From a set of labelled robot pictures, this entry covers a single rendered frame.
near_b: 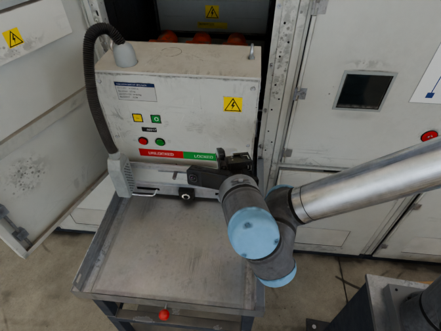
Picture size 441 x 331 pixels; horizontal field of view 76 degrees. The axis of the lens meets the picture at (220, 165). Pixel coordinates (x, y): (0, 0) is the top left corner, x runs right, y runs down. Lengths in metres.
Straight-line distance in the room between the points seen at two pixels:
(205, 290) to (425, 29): 1.06
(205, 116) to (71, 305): 1.52
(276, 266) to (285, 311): 1.30
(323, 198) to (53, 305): 1.79
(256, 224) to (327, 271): 1.58
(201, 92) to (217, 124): 0.12
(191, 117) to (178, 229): 0.43
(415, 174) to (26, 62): 1.02
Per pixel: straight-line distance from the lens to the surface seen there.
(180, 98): 0.88
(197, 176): 0.69
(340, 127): 1.26
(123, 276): 1.06
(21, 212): 1.18
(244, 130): 0.92
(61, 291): 2.13
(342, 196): 0.62
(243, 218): 0.52
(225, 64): 0.89
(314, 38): 1.05
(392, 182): 0.60
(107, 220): 1.16
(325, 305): 1.97
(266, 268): 0.61
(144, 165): 1.05
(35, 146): 1.12
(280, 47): 1.07
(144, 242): 1.10
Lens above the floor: 1.77
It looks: 45 degrees down
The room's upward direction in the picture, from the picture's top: straight up
